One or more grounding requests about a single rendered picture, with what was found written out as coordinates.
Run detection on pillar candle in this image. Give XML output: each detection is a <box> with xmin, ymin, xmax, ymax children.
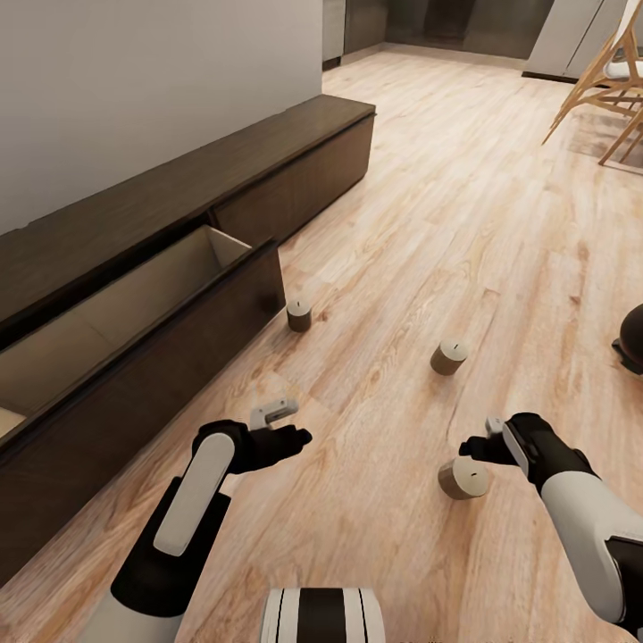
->
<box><xmin>430</xmin><ymin>338</ymin><xmax>468</xmax><ymax>376</ymax></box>
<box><xmin>287</xmin><ymin>297</ymin><xmax>312</xmax><ymax>332</ymax></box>
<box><xmin>438</xmin><ymin>455</ymin><xmax>490</xmax><ymax>500</ymax></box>

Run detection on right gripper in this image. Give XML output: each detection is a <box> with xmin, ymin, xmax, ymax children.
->
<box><xmin>459</xmin><ymin>435</ymin><xmax>517</xmax><ymax>465</ymax></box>

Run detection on cauldron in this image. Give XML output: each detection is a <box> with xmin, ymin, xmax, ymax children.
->
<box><xmin>612</xmin><ymin>305</ymin><xmax>643</xmax><ymax>374</ymax></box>

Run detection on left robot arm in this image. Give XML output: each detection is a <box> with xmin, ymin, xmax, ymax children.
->
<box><xmin>76</xmin><ymin>397</ymin><xmax>313</xmax><ymax>643</ymax></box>

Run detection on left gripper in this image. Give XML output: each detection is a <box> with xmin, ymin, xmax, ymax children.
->
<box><xmin>260</xmin><ymin>424</ymin><xmax>313</xmax><ymax>468</ymax></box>

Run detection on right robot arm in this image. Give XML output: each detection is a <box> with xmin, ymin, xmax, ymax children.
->
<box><xmin>459</xmin><ymin>413</ymin><xmax>643</xmax><ymax>643</ymax></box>

